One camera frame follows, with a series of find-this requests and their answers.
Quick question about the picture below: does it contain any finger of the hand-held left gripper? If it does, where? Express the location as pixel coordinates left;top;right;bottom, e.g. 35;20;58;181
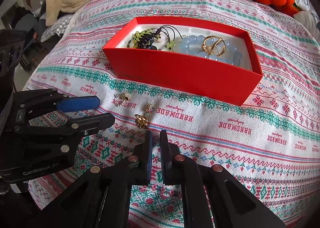
14;88;101;124
14;113;116;155

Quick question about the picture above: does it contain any patterned knit-print blanket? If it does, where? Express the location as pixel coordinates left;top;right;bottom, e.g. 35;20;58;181
22;0;320;228

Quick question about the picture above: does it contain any green bead bracelet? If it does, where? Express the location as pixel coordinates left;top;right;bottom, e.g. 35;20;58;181
127;28;176;51

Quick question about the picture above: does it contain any large gold ring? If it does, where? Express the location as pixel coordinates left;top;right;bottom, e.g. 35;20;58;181
201;35;227;59

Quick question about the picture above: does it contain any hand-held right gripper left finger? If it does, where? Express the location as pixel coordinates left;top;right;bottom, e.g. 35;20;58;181
32;130;154;228

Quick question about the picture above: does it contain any grey checked cloth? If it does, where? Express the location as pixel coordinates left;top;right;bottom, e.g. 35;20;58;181
41;15;73;43

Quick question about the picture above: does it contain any dark charm with cord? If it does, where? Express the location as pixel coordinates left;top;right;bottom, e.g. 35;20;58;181
139;25;181;51

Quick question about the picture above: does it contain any pink bead earring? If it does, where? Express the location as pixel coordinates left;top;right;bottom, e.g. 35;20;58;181
114;93;132;107

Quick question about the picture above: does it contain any blue bead bracelet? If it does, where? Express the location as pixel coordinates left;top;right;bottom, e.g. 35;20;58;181
173;35;243;65

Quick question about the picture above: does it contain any small gold ring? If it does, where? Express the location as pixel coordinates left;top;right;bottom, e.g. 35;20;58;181
133;114;149;128

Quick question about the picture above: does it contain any red cardboard box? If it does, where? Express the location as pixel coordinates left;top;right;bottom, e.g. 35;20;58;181
102;16;264;107

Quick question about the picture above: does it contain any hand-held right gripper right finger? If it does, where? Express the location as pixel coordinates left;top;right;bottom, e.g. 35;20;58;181
159;130;286;228

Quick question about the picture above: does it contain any multicolour stone earring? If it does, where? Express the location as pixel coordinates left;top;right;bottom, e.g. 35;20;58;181
145;103;155;119

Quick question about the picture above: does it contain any dark chair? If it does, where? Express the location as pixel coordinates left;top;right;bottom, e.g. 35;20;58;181
10;5;52;71

